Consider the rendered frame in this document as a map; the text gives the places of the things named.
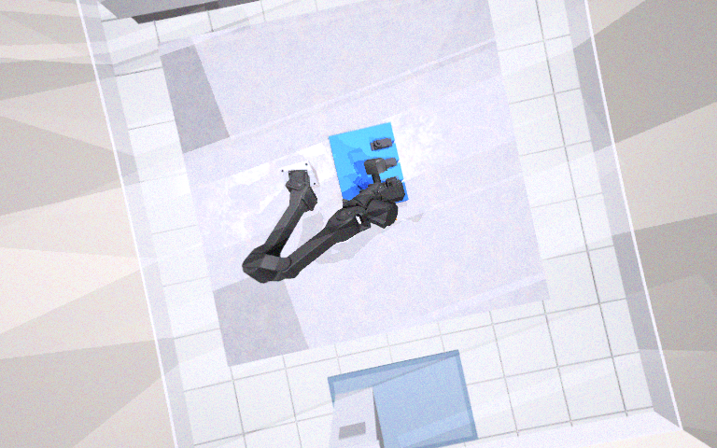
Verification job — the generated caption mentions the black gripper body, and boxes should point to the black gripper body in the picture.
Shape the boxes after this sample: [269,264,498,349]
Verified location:
[359,158,386,201]

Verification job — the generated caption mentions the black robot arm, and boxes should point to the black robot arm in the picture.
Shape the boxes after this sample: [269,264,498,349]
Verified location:
[241,170,405,283]

